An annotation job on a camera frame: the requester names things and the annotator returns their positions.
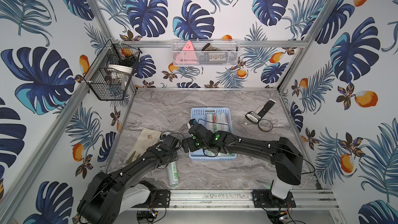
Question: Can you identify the plastic wrap roll green label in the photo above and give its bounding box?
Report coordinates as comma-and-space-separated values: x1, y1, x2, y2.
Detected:
213, 113, 223, 132

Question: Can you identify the plastic wrap roll red logo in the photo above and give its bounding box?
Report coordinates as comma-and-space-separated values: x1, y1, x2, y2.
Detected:
220, 113, 231, 133

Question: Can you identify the plastic wrap roll with barcode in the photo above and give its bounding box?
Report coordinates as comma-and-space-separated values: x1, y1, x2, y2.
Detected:
206, 114, 214, 132

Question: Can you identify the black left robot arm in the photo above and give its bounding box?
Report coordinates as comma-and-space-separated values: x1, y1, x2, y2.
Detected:
77, 134, 181, 224

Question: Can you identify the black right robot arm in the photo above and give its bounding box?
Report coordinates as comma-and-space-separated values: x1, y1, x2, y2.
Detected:
182, 123, 304, 200

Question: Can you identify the light blue perforated plastic basket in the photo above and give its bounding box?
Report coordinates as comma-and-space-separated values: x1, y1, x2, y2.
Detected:
189, 107, 237, 161

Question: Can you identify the beige cloth pouch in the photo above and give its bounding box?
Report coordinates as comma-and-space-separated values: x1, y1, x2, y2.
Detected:
124, 128, 162, 165

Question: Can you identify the black handheld remote tool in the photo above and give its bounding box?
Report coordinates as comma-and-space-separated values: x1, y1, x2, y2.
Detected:
245, 99, 276, 124

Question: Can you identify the pink triangular item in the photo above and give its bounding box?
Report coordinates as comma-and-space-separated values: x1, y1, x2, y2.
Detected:
174, 40, 199, 66

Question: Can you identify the tape ring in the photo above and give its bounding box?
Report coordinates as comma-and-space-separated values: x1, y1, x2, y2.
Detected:
257, 119, 274, 133

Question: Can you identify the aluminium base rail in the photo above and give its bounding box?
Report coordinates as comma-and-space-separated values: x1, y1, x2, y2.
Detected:
121, 186, 339, 212

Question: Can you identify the white wire wall shelf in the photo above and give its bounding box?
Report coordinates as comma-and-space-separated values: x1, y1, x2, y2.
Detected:
171, 39, 240, 66

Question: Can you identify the black wire wall basket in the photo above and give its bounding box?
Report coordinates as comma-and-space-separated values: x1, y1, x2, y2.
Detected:
83, 39, 142, 101

